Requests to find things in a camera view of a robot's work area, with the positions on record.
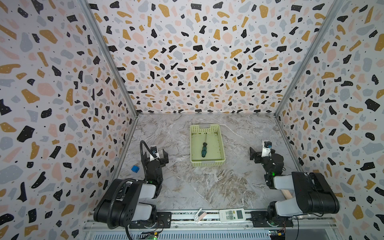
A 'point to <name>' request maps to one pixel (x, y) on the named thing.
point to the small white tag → (199, 215)
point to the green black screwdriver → (204, 151)
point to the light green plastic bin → (215, 153)
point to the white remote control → (230, 215)
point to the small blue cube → (135, 168)
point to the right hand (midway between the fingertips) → (260, 147)
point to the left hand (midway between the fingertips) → (156, 151)
